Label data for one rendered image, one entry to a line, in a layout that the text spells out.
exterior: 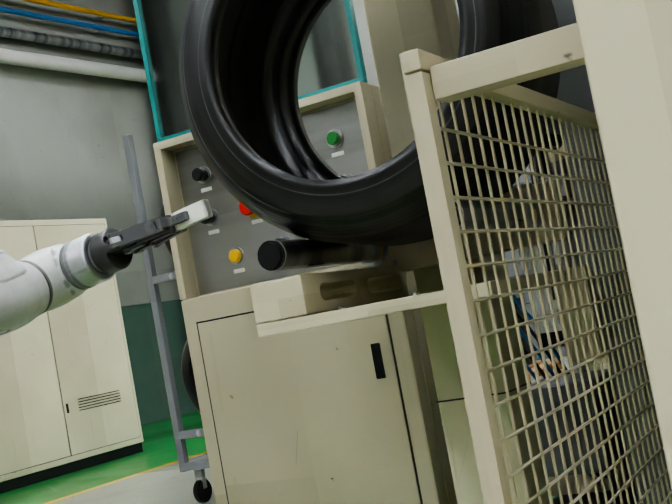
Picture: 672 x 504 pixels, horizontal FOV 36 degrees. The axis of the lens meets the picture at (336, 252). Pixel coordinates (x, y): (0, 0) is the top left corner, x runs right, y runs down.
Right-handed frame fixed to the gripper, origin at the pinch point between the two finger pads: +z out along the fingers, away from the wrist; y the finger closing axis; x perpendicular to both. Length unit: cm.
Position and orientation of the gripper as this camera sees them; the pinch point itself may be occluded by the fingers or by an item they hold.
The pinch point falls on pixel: (192, 214)
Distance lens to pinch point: 174.8
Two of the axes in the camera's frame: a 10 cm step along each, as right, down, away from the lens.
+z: 8.3, -3.3, -4.5
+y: 4.7, -0.3, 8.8
